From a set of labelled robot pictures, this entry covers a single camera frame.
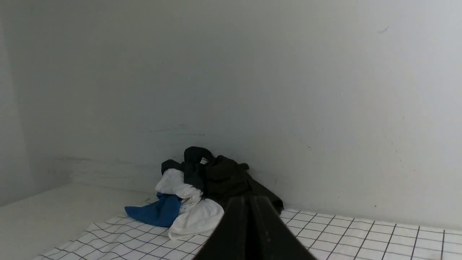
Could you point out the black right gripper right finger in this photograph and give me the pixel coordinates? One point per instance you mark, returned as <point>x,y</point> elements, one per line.
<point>270,238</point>

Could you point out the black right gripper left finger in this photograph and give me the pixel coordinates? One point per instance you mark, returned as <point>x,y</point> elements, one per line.
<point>228,241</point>

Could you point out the white shirt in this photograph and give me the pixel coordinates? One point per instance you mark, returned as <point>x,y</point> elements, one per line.
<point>196,214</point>

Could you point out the dark olive shirt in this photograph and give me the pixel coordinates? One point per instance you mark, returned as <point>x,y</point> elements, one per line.
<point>225,178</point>

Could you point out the blue shirt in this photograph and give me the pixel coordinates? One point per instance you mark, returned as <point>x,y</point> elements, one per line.
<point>162,212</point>

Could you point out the dark navy shirt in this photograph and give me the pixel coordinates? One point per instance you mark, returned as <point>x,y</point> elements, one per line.
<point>196,159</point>

